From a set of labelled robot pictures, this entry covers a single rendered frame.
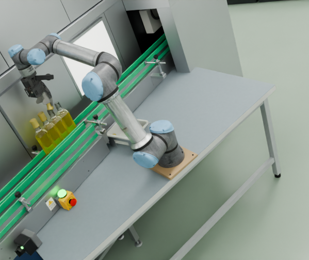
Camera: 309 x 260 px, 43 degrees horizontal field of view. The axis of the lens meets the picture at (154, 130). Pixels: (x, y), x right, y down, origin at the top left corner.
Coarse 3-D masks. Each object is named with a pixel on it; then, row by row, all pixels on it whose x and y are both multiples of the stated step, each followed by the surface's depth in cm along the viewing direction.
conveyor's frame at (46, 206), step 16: (160, 64) 278; (144, 80) 266; (160, 80) 280; (128, 96) 255; (144, 96) 268; (96, 128) 236; (96, 144) 224; (80, 160) 216; (96, 160) 226; (64, 176) 209; (80, 176) 218; (48, 192) 202; (48, 208) 203; (16, 224) 190; (32, 224) 196; (0, 240) 185; (0, 256) 184
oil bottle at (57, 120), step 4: (56, 116) 217; (52, 120) 216; (56, 120) 216; (60, 120) 218; (56, 124) 216; (60, 124) 219; (64, 124) 221; (60, 128) 219; (64, 128) 221; (60, 132) 219; (64, 132) 222; (68, 132) 224; (64, 136) 222
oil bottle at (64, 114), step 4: (60, 112) 219; (64, 112) 220; (68, 112) 222; (60, 116) 219; (64, 116) 220; (68, 116) 222; (64, 120) 221; (68, 120) 223; (72, 120) 225; (68, 124) 223; (72, 124) 225; (68, 128) 224; (72, 128) 226
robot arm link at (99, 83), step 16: (96, 80) 169; (112, 80) 175; (96, 96) 172; (112, 96) 174; (112, 112) 179; (128, 112) 180; (128, 128) 182; (144, 144) 184; (160, 144) 190; (144, 160) 186
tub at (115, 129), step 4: (140, 120) 234; (144, 120) 233; (116, 124) 240; (144, 124) 234; (112, 128) 238; (116, 128) 240; (120, 128) 243; (108, 132) 235; (112, 132) 238; (116, 132) 240; (120, 132) 243; (112, 136) 231; (116, 136) 229; (120, 136) 228; (124, 136) 239
